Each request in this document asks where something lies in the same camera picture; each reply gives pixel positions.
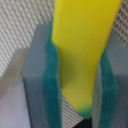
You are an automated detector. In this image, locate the grey-green gripper right finger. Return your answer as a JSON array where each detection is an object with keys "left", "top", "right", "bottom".
[{"left": 92, "top": 31, "right": 128, "bottom": 128}]

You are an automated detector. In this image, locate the yellow toy banana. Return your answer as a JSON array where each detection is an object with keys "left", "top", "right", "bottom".
[{"left": 52, "top": 0, "right": 123, "bottom": 119}]

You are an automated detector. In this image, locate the beige woven placemat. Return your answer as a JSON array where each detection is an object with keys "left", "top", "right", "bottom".
[{"left": 0, "top": 0, "right": 128, "bottom": 128}]

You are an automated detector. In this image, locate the grey-green gripper left finger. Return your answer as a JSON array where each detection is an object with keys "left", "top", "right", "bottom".
[{"left": 21, "top": 22, "right": 62, "bottom": 128}]

